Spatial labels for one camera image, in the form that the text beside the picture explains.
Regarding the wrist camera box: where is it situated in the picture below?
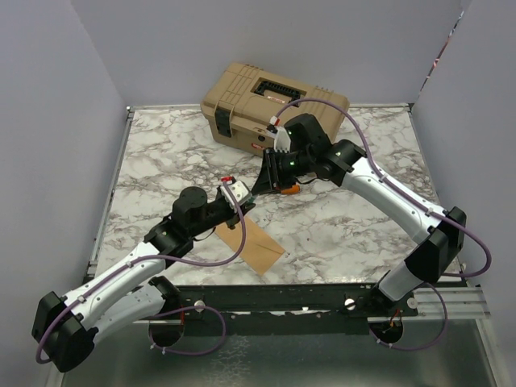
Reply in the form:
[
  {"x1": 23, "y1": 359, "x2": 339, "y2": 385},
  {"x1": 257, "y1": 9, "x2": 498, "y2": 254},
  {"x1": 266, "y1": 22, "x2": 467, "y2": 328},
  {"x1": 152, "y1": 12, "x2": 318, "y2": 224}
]
[
  {"x1": 220, "y1": 177, "x2": 252, "y2": 213},
  {"x1": 267, "y1": 116, "x2": 291, "y2": 153}
]

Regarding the brown paper envelope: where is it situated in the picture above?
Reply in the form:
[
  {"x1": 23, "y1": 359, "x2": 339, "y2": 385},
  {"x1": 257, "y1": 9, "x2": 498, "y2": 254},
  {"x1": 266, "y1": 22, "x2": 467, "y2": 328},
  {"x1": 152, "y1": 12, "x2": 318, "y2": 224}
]
[{"x1": 215, "y1": 217, "x2": 285, "y2": 276}]

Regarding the orange handled screwdriver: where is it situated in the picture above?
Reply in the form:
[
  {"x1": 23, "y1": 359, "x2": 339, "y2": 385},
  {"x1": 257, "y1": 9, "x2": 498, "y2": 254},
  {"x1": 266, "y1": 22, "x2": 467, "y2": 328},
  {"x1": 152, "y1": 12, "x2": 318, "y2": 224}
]
[{"x1": 280, "y1": 185, "x2": 301, "y2": 195}]

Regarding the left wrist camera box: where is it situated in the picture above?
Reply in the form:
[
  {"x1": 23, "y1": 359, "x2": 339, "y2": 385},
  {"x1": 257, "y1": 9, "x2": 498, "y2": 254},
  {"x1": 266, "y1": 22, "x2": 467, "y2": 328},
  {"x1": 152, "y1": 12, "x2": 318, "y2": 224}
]
[{"x1": 220, "y1": 177, "x2": 252, "y2": 213}]

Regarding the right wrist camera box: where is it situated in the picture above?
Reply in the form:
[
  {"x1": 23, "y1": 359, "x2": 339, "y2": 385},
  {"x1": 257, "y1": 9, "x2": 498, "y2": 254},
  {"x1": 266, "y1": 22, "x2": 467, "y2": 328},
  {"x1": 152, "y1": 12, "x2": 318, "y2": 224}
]
[{"x1": 267, "y1": 116, "x2": 291, "y2": 153}]

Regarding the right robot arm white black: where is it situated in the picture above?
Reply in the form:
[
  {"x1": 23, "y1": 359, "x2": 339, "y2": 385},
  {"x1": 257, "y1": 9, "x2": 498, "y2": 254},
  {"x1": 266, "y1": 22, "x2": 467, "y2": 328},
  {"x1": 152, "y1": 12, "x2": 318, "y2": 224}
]
[{"x1": 252, "y1": 114, "x2": 466, "y2": 315}]

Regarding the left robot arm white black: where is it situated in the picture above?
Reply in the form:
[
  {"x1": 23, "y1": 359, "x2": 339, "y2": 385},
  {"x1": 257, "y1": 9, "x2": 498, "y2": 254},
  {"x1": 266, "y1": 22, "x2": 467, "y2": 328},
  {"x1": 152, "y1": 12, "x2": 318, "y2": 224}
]
[{"x1": 32, "y1": 181, "x2": 254, "y2": 372}]

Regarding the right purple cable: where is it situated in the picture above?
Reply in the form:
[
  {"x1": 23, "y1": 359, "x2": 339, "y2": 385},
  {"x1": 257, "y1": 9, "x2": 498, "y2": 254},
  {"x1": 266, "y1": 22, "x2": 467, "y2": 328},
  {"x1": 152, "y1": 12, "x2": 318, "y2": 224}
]
[{"x1": 276, "y1": 98, "x2": 493, "y2": 352}]

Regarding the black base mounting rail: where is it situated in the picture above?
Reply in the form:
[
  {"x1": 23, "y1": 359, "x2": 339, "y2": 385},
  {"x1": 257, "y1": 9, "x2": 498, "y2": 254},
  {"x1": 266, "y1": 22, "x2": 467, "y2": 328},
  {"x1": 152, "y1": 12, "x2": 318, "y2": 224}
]
[{"x1": 148, "y1": 283, "x2": 418, "y2": 343}]

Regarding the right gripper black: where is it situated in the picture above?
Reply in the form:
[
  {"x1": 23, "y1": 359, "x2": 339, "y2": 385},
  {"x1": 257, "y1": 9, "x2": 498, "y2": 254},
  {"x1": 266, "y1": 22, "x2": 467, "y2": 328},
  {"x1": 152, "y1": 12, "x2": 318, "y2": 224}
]
[{"x1": 252, "y1": 147, "x2": 313, "y2": 195}]

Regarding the tan plastic toolbox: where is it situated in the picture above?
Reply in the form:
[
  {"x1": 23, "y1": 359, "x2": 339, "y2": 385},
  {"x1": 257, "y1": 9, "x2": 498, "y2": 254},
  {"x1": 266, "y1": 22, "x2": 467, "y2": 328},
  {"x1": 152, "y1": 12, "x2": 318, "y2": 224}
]
[{"x1": 201, "y1": 62, "x2": 350, "y2": 156}]

